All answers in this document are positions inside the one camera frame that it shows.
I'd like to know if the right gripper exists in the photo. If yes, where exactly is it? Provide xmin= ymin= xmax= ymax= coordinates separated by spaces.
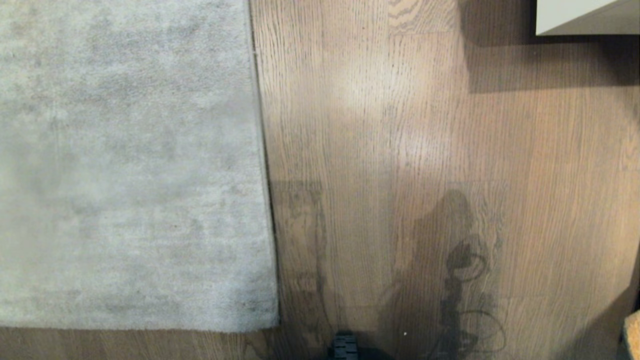
xmin=327 ymin=331 xmax=392 ymax=360

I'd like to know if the grey shaggy rug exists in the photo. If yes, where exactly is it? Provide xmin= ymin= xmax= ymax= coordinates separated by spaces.
xmin=0 ymin=0 xmax=281 ymax=334

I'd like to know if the tan box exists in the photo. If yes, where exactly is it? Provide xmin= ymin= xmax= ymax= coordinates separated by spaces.
xmin=623 ymin=309 xmax=640 ymax=360

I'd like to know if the white cabinet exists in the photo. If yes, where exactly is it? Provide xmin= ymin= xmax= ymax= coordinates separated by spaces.
xmin=535 ymin=0 xmax=640 ymax=37

